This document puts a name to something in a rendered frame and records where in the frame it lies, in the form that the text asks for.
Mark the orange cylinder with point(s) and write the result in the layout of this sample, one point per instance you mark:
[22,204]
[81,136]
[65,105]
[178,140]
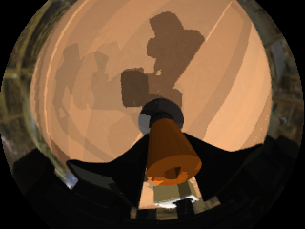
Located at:
[171,159]

